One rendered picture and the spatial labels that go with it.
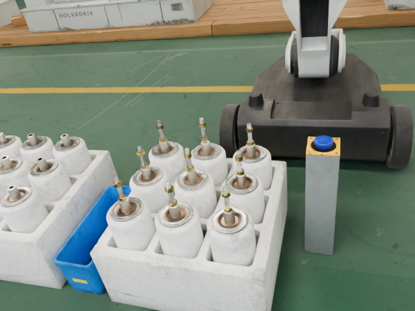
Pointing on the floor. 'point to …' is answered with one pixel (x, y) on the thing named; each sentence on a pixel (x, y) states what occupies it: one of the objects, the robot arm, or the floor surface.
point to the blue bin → (87, 245)
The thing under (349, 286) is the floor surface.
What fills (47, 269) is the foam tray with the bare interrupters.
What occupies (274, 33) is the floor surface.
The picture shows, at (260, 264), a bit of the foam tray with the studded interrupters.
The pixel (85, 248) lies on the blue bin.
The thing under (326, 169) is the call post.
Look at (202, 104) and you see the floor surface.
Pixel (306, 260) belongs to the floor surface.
